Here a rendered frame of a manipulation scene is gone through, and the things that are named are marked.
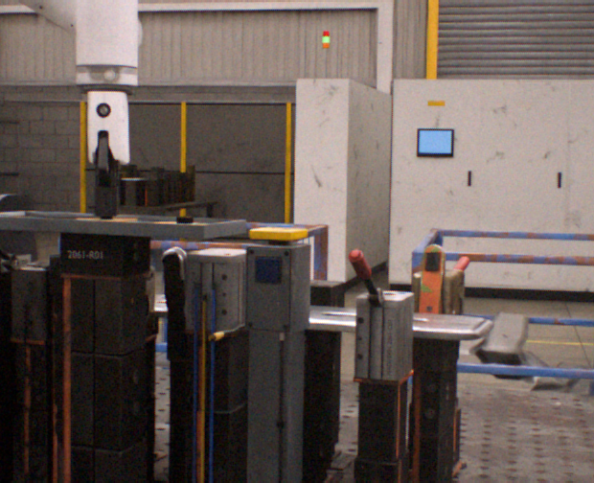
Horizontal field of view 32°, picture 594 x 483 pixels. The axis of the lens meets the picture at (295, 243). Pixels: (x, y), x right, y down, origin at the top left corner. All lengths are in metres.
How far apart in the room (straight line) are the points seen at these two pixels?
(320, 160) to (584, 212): 2.46
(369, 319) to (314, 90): 8.33
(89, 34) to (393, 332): 0.58
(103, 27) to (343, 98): 8.29
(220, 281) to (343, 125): 8.17
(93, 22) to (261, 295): 0.43
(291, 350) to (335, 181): 8.36
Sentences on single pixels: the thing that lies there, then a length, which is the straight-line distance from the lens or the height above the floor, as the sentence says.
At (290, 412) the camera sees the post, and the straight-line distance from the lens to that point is 1.36.
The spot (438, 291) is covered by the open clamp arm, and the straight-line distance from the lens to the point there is 1.77.
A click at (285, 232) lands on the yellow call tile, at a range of 1.32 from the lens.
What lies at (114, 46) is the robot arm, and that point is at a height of 1.40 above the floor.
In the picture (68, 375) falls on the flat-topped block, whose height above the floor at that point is 0.95.
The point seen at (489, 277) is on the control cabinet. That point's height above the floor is 0.20.
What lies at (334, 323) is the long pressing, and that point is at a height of 1.00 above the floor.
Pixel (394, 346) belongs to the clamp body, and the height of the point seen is 0.99.
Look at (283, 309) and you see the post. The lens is 1.32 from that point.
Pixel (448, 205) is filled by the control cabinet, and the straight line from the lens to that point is 9.61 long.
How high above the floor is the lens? 1.25
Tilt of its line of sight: 5 degrees down
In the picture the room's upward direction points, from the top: 1 degrees clockwise
